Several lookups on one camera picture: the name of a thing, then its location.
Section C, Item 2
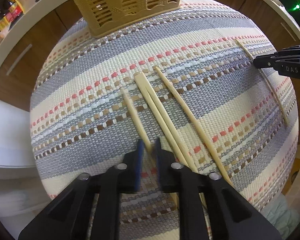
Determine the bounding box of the bamboo chopstick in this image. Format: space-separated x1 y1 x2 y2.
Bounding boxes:
153 66 233 186
234 38 290 125
134 74 191 168
140 72 199 175
120 87 153 153

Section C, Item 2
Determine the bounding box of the yellow plastic utensil basket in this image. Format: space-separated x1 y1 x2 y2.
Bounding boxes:
64 0 184 39

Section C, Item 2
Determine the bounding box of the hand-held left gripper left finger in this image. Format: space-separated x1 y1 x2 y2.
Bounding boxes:
18 139 146 240

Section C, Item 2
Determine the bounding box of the silver cabinet handle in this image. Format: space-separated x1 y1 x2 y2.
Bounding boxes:
6 44 33 76
279 22 297 42

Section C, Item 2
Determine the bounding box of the light green quilted cloth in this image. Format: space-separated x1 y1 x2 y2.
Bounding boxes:
261 194 300 231

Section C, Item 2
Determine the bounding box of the striped woven table mat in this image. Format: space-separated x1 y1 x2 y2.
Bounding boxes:
30 0 299 240

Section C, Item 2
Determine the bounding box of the small orange dish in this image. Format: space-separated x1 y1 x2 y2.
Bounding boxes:
0 30 10 46

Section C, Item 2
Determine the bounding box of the brown cardboard box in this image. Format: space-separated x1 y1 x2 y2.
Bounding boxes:
289 158 300 181

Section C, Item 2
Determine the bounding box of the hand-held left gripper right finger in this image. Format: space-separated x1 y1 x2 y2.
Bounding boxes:
153 137 282 240

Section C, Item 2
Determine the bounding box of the red label sauce bottle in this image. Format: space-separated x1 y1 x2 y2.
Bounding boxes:
6 0 25 20

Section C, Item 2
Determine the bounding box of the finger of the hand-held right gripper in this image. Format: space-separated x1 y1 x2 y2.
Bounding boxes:
274 44 300 57
253 54 300 68

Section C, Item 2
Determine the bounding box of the wooden base cabinet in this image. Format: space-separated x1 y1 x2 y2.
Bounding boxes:
0 0 300 112

